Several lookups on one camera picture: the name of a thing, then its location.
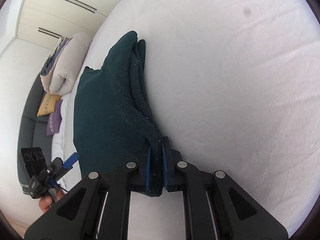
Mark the folded beige duvet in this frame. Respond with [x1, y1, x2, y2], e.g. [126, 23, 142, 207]
[40, 32, 93, 96]

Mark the yellow patterned cushion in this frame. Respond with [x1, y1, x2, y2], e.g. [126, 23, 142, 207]
[37, 93, 61, 116]

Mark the person's left hand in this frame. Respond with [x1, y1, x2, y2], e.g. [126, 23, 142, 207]
[39, 189, 65, 213]

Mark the purple patterned cushion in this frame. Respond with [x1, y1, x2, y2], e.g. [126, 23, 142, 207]
[46, 100, 63, 136]

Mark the white pillow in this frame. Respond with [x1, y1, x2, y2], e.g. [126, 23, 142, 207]
[51, 93, 73, 193]

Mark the dark green knit sweater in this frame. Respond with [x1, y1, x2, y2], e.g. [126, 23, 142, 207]
[73, 31, 164, 197]

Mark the white bed mattress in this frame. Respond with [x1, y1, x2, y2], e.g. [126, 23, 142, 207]
[84, 0, 319, 236]

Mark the cream wardrobe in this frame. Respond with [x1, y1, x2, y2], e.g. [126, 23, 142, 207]
[16, 0, 121, 49]

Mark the dark grey headboard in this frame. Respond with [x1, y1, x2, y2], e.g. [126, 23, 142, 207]
[17, 76, 53, 195]

